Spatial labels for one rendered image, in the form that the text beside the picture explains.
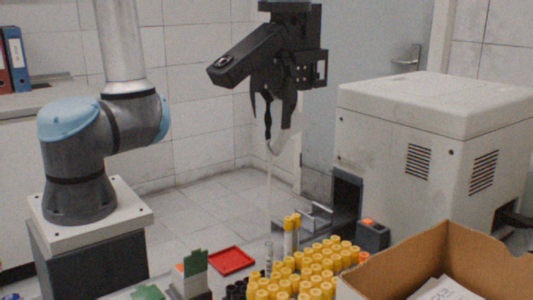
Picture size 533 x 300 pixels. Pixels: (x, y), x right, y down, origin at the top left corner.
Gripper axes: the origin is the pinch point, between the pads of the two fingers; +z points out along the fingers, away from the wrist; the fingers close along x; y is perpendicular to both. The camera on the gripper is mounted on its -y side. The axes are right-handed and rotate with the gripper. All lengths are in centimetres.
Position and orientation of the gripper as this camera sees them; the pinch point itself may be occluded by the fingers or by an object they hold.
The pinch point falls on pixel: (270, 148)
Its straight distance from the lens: 63.9
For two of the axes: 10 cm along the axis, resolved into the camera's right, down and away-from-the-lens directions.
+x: -5.9, -2.9, 7.5
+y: 8.1, -2.1, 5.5
